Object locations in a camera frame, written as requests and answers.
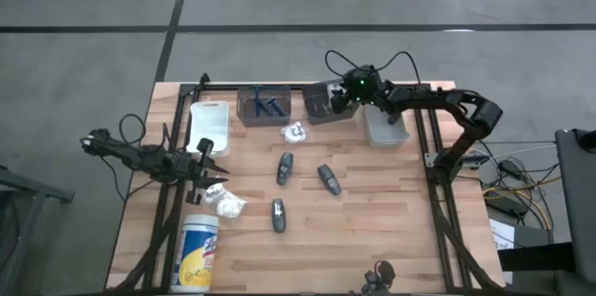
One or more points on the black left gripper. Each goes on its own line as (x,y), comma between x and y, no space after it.
(193,168)

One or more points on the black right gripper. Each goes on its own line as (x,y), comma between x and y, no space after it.
(361,89)

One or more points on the white packet with black print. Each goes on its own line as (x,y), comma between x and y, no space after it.
(294,133)
(214,192)

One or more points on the dark blue disposable razor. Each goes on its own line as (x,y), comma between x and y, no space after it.
(266,109)
(256,100)
(278,107)

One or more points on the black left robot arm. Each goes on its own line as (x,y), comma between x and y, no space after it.
(139,160)

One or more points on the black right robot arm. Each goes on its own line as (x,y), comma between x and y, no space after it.
(465,100)

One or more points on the light grey plastic bin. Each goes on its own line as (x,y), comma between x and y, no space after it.
(382,130)

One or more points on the smoked transparent tilted bin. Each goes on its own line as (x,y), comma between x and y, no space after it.
(316,105)

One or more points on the white plastic bin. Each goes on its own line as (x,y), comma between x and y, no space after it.
(209,121)

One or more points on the smoked transparent rectangular bin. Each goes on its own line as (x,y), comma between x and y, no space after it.
(247,117)

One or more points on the disinfecting wipes canister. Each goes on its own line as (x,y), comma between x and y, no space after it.
(195,254)

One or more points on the black power adapter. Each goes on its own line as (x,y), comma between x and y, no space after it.
(505,205)

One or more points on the grey metal furniture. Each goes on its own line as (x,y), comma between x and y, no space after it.
(28,186)

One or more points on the white paper sheet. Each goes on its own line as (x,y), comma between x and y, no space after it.
(503,235)

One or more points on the dark grey cabinet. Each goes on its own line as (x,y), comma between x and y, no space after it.
(579,203)

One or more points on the black metal table frame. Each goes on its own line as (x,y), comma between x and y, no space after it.
(223,86)

